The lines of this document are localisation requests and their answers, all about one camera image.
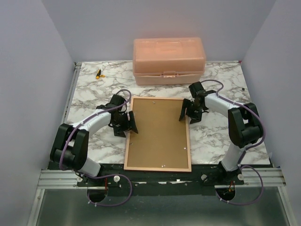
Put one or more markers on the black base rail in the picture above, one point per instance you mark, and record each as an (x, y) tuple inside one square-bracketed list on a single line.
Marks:
[(201, 180)]

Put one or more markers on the pink translucent plastic toolbox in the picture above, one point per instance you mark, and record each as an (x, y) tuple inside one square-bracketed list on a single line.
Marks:
[(168, 61)]

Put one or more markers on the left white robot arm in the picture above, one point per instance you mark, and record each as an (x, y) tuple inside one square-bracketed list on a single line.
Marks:
[(70, 146)]

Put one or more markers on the brown cardboard backing board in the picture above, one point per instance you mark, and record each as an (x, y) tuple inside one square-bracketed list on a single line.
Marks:
[(157, 134)]

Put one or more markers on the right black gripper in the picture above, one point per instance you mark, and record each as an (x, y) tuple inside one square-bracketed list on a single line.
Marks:
[(195, 117)]

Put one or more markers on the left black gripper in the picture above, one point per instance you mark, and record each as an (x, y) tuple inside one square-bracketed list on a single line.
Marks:
[(130, 125)]

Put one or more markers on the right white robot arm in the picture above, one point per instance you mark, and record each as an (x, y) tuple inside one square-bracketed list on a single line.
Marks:
[(244, 125)]

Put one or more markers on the yellow black screwdriver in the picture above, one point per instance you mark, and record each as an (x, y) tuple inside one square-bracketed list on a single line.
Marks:
[(100, 75)]

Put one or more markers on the pink wooden picture frame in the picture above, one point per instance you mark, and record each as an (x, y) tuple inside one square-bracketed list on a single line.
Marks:
[(155, 169)]

